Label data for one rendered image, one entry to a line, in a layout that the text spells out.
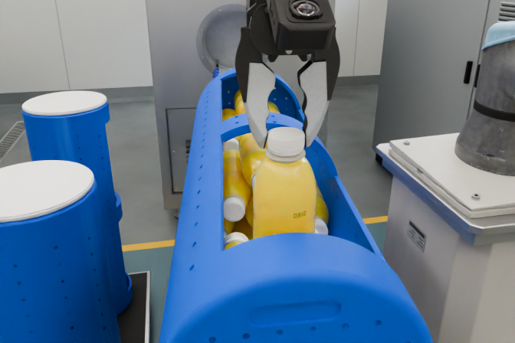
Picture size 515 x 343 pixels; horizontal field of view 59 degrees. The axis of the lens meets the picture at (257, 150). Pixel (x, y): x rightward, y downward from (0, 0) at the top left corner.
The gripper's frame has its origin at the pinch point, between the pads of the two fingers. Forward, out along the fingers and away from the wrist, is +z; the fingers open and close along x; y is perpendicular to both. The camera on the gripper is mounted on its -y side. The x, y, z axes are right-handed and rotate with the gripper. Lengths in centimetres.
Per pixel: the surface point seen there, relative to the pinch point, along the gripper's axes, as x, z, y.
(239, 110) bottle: 3, 16, 60
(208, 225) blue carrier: 8.5, 11.4, 2.3
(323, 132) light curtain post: -35, 48, 130
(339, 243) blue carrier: -4.9, 9.3, -5.6
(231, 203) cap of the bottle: 5.4, 20.1, 23.0
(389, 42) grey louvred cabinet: -114, 36, 277
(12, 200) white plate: 50, 28, 42
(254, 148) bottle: 0.9, 13.8, 31.4
